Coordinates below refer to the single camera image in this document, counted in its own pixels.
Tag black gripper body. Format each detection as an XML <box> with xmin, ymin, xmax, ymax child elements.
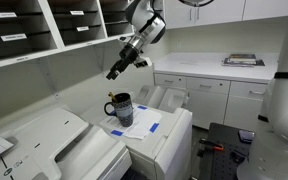
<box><xmin>113</xmin><ymin>45</ymin><xmax>138</xmax><ymax>73</ymax></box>

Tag yellow pen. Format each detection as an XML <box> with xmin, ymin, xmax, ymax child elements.
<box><xmin>108</xmin><ymin>92</ymin><xmax>118</xmax><ymax>102</ymax></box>

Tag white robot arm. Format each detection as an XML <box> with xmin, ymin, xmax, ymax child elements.
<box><xmin>107</xmin><ymin>0</ymin><xmax>288</xmax><ymax>180</ymax></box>

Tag black speckled mug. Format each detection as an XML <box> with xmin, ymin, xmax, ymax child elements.
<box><xmin>104</xmin><ymin>93</ymin><xmax>133</xmax><ymax>127</ymax></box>

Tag blue tape piece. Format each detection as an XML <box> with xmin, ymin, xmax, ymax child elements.
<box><xmin>137</xmin><ymin>106</ymin><xmax>147</xmax><ymax>110</ymax></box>
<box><xmin>111</xmin><ymin>130</ymin><xmax>123</xmax><ymax>136</ymax></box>
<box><xmin>149</xmin><ymin>123</ymin><xmax>159</xmax><ymax>133</ymax></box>

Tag white instruction paper sheet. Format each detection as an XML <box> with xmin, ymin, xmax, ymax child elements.
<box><xmin>100</xmin><ymin>106</ymin><xmax>162</xmax><ymax>140</ymax></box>

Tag blue tape piece front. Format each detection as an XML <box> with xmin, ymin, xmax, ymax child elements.
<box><xmin>111</xmin><ymin>130</ymin><xmax>123</xmax><ymax>136</ymax></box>

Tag blue tape piece right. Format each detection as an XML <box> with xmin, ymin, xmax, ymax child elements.
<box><xmin>149</xmin><ymin>123</ymin><xmax>159</xmax><ymax>133</ymax></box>

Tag white printer finisher unit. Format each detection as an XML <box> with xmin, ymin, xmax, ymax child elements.
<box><xmin>80</xmin><ymin>84</ymin><xmax>194</xmax><ymax>180</ymax></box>

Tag large office printer copier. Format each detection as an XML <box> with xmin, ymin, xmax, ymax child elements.
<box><xmin>0</xmin><ymin>108</ymin><xmax>132</xmax><ymax>180</ymax></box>

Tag white lower cabinet counter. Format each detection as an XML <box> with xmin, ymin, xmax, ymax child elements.
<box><xmin>154</xmin><ymin>53</ymin><xmax>279</xmax><ymax>131</ymax></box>

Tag stack of books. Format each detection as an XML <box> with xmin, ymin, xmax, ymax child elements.
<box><xmin>222</xmin><ymin>54</ymin><xmax>265</xmax><ymax>67</ymax></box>

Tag black orange clamp front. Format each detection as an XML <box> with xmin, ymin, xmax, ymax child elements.
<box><xmin>197</xmin><ymin>138</ymin><xmax>224</xmax><ymax>157</ymax></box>

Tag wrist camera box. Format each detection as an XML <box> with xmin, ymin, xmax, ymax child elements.
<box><xmin>133</xmin><ymin>56</ymin><xmax>152</xmax><ymax>68</ymax></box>

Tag white upper wall cabinets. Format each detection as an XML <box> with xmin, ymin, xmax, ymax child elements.
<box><xmin>163</xmin><ymin>0</ymin><xmax>288</xmax><ymax>29</ymax></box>

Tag wall mail sorter shelf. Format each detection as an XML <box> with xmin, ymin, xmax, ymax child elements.
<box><xmin>0</xmin><ymin>0</ymin><xmax>134</xmax><ymax>67</ymax></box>

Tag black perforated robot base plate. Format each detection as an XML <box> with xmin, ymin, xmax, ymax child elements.
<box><xmin>199</xmin><ymin>123</ymin><xmax>251</xmax><ymax>180</ymax></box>

